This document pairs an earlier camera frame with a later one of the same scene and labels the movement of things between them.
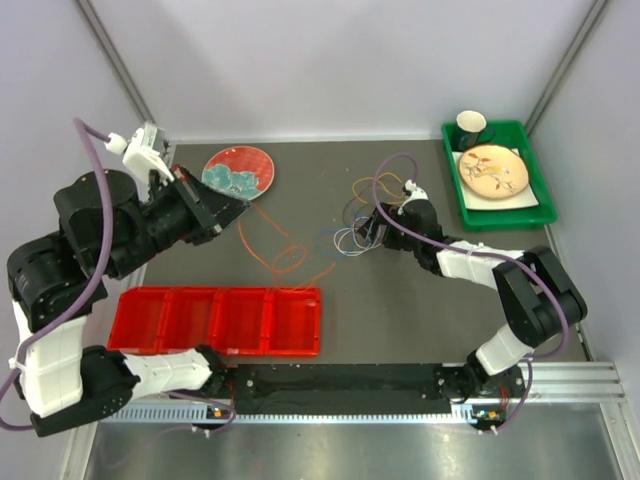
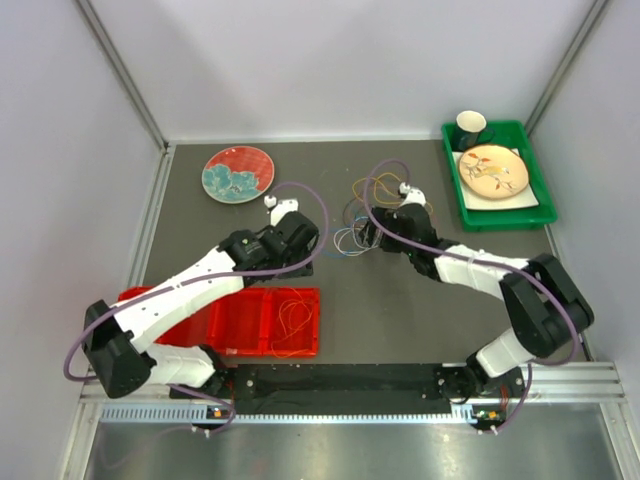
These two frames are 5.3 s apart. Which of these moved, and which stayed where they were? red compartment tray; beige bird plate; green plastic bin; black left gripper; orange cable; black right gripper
Moved: black left gripper; orange cable
Stayed: green plastic bin; black right gripper; red compartment tray; beige bird plate
